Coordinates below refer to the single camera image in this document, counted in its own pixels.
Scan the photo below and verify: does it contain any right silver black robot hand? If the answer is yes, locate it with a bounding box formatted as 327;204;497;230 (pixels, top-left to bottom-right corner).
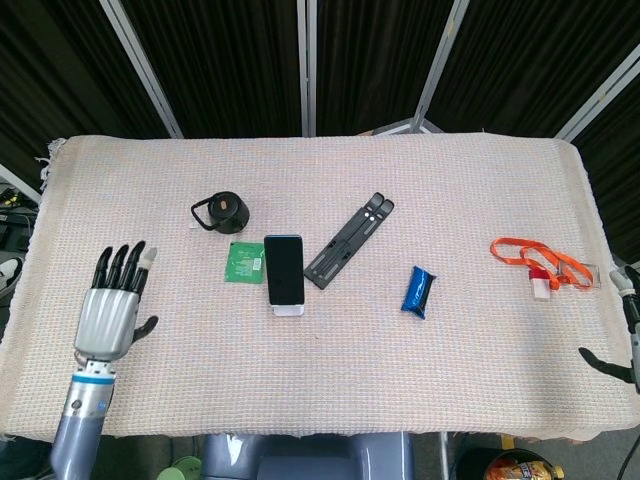
578;264;640;394

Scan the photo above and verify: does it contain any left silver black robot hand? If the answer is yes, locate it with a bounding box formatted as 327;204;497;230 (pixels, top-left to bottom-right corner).
73;240;160;362

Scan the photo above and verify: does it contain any black smartphone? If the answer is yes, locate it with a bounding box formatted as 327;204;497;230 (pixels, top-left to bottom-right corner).
263;233;307;306

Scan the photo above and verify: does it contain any orange snack bag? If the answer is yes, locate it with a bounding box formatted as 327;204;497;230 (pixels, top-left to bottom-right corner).
484;449;566;480

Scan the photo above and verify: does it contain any white phone stand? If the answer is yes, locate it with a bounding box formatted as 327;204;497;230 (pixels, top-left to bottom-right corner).
269;299;306;318

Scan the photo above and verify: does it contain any black folding laptop stand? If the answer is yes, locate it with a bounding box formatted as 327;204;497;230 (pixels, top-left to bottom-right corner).
302;191;396;290

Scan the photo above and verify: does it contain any clear badge holder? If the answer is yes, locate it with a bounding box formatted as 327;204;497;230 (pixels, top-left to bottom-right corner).
559;259;601;290

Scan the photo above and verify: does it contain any white shoe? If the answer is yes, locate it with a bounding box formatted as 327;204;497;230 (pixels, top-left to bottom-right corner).
0;257;24;297

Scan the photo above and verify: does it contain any red white small tag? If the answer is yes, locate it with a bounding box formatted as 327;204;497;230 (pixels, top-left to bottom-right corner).
529;267;551;301

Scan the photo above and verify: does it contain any green circuit board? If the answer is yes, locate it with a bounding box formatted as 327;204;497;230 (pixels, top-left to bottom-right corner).
223;241;266;285

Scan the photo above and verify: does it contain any black round lid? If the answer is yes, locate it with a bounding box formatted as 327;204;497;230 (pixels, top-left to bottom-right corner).
190;191;251;235

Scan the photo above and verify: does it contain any green round object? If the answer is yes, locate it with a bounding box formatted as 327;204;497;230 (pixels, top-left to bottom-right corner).
163;455;204;480

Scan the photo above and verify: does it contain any metal table leg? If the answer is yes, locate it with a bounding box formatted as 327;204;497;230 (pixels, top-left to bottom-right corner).
438;432;452;480

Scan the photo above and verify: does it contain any blue snack packet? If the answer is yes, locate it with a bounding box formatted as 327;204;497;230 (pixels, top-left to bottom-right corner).
400;265;437;320

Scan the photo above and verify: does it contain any grey blue robot torso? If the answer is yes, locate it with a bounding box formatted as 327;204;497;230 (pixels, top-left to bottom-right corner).
201;432;416;480

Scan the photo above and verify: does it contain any beige woven tablecloth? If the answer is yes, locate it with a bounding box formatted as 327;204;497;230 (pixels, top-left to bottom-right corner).
0;133;619;446

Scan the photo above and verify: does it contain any black pleated partition panel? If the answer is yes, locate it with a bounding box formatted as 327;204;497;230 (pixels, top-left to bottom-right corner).
119;0;306;139
0;0;171;174
424;0;640;139
315;0;459;136

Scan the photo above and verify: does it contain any orange lanyard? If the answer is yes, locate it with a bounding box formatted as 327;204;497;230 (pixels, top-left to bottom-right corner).
489;238;596;291

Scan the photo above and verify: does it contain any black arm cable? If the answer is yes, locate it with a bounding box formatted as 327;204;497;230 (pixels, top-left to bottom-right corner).
616;439;634;480

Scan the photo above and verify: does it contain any grey metal partition post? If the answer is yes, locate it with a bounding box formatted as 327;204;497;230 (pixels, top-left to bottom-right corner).
553;52;640;141
296;0;319;137
413;0;472;135
98;0;184;139

